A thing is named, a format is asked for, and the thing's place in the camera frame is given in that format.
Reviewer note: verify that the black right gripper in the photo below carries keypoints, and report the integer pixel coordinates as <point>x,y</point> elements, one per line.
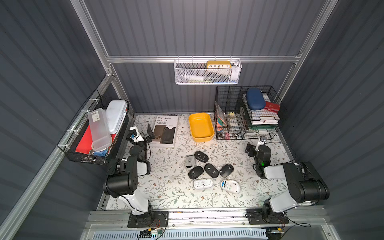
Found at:
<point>251,149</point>

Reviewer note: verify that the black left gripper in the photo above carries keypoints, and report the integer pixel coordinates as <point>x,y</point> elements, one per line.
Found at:
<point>145,137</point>

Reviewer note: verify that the black mouse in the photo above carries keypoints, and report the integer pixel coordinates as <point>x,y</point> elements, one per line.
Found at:
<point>202,157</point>
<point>226,170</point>
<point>211,170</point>
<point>195,172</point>

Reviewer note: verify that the white mouse blue accent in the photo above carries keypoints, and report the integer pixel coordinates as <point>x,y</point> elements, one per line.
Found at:
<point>230,186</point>

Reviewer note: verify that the grey computer mouse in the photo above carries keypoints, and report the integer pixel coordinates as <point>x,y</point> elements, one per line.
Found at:
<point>190,162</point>

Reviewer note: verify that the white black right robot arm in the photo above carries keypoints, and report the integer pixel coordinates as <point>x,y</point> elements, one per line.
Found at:
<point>303,181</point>

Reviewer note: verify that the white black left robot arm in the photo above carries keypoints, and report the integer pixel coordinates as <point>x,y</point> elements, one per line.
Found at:
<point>122,177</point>

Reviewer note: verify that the translucent plastic box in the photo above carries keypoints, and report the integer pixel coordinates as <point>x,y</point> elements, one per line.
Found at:
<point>101,136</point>

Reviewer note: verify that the white mouse upside down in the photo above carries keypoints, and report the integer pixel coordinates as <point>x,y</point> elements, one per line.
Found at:
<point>202,184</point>

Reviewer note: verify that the yellow plastic storage box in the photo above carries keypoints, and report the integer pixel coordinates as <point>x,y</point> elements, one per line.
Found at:
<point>201,127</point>

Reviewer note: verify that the interior design trends book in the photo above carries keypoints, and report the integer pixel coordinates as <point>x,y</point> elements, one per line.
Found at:
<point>165,132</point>

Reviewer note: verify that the red small wallet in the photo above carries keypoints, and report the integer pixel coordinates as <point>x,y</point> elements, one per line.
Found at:
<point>272,107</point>

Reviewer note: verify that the floral table mat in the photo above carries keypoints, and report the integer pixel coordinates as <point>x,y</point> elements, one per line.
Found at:
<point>168,186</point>

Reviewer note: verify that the colourful folders in organizer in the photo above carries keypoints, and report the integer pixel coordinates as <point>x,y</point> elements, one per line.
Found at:
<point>221,119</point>

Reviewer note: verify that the white plastic case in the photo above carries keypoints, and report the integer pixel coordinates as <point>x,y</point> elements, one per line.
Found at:
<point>115,114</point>

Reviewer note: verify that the blue glasses case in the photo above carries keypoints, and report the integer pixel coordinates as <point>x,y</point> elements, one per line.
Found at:
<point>255,99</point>

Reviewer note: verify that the red folder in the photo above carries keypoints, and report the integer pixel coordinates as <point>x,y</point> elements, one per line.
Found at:
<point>85,145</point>

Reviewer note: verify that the yellow clock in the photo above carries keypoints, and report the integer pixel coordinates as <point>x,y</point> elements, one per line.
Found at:
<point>219,64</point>

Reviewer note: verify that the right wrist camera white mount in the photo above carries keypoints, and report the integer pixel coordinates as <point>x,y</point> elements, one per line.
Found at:
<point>262,141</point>

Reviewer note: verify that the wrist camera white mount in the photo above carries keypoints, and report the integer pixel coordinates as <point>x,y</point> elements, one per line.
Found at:
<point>262,141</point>
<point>135,136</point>

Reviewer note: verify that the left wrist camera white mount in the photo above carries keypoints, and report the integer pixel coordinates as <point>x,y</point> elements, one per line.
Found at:
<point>135,136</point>

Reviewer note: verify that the black wire desk organizer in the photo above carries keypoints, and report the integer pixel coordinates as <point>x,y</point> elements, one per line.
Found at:
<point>235,120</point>

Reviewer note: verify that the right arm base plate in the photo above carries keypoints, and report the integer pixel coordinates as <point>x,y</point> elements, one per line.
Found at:
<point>259,216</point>

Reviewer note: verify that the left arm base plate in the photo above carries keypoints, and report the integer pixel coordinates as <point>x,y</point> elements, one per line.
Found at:
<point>154,219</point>

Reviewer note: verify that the black wire side basket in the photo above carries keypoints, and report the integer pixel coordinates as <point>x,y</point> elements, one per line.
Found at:
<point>75,133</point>

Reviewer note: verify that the white mesh wall basket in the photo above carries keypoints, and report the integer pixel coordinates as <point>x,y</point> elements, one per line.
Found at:
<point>194,72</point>

